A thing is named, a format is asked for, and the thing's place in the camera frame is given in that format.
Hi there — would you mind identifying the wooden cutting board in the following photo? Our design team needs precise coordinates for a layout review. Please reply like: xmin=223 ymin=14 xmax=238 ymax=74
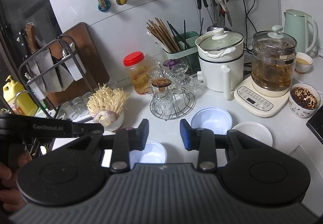
xmin=48 ymin=22 xmax=109 ymax=107

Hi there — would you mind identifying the small white plate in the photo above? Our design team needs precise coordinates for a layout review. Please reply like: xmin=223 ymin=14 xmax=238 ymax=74
xmin=232 ymin=121 xmax=273 ymax=147

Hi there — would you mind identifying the person's left hand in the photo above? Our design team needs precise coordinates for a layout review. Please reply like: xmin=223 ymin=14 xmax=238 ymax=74
xmin=0 ymin=150 xmax=32 ymax=213

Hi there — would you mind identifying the glass health kettle on base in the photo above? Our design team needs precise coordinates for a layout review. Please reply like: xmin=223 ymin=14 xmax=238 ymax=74
xmin=234 ymin=25 xmax=297 ymax=118

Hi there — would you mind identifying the yellow detergent bottle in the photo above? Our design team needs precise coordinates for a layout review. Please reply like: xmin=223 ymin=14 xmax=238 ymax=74
xmin=3 ymin=75 xmax=38 ymax=116

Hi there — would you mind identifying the patterned bowl with dark contents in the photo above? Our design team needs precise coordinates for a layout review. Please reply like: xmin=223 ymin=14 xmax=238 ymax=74
xmin=289 ymin=83 xmax=321 ymax=119

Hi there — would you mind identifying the black knife rack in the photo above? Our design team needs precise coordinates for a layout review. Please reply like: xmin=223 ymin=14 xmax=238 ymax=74
xmin=19 ymin=23 xmax=85 ymax=118

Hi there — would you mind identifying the bowl of enoki and onion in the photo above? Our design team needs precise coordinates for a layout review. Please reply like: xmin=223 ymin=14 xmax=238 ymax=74
xmin=86 ymin=84 xmax=130 ymax=132

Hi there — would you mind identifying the wire glass cup rack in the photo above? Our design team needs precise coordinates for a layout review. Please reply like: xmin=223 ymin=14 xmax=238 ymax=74
xmin=145 ymin=59 xmax=197 ymax=121

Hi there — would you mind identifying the red lid pickle jar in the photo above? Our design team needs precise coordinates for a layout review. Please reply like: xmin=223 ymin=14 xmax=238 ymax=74
xmin=123 ymin=51 xmax=154 ymax=95

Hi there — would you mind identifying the mint green electric kettle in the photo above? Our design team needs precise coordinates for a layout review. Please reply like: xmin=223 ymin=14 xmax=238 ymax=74
xmin=284 ymin=9 xmax=318 ymax=54

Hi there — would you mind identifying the green chopstick holder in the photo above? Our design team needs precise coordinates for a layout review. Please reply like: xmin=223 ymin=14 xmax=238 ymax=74
xmin=146 ymin=18 xmax=201 ymax=76

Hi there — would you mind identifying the pale blue plastic bowl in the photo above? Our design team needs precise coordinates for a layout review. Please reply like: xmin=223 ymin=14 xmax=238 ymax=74
xmin=191 ymin=107 xmax=232 ymax=135
xmin=129 ymin=141 xmax=167 ymax=167

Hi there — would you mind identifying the small cup with tea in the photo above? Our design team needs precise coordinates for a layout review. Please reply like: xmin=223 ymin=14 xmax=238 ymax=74
xmin=295 ymin=52 xmax=313 ymax=74

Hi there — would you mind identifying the white electric cooking pot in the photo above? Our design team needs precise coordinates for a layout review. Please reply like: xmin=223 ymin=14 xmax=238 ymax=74
xmin=195 ymin=27 xmax=244 ymax=99

